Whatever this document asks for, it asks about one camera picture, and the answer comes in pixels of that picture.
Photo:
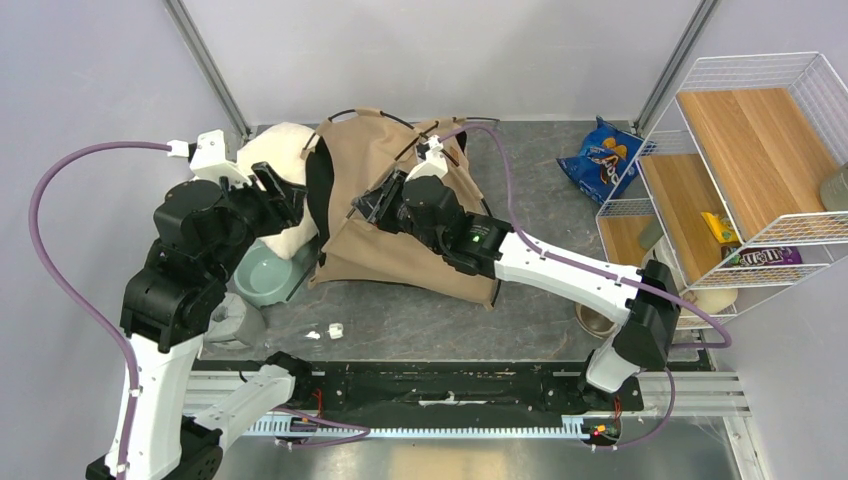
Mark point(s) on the clear glass jar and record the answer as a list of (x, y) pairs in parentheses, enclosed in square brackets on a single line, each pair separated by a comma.
[(833, 190)]

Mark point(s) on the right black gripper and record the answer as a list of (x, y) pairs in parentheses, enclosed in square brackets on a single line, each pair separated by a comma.
[(374, 206)]

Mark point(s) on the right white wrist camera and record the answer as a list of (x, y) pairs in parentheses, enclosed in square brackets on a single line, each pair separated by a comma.
[(431, 160)]

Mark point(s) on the grey toilet paper roll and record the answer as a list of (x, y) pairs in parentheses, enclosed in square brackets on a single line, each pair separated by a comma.
[(235, 324)]

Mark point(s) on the purple candy bag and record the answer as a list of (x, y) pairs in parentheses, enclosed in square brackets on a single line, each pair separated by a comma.
[(761, 257)]

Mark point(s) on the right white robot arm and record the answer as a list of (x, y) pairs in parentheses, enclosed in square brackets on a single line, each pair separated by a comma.
[(639, 301)]

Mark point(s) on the steel pet bowl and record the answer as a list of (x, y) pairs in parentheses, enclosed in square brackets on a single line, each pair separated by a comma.
[(594, 323)]

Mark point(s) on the cream round object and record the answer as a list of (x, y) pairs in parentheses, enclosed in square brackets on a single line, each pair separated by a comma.
[(711, 301)]

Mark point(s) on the small white plastic cap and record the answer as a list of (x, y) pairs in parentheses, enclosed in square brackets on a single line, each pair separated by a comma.
[(336, 331)]

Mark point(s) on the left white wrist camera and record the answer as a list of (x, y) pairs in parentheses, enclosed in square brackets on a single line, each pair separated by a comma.
[(212, 156)]

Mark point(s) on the white fluffy pillow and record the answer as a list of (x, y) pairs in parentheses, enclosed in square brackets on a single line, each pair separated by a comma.
[(281, 146)]

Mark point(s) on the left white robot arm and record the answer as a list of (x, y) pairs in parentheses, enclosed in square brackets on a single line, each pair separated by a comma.
[(205, 229)]

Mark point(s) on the yellow snack packet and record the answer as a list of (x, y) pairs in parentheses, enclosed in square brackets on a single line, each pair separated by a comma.
[(720, 227)]

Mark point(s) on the mint green bowl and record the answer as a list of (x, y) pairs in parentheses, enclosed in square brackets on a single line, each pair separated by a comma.
[(262, 278)]

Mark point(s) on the blue chip bag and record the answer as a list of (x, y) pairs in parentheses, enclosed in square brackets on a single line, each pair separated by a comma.
[(602, 167)]

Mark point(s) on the white wire shelf rack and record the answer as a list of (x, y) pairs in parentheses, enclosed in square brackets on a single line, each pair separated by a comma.
[(750, 137)]

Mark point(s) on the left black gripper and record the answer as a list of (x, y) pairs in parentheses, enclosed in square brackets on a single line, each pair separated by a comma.
[(279, 201)]

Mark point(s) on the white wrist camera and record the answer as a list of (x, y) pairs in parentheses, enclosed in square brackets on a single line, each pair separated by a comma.
[(212, 156), (431, 160)]

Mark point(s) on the beige pet tent fabric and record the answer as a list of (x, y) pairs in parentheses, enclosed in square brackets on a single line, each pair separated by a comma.
[(354, 250)]

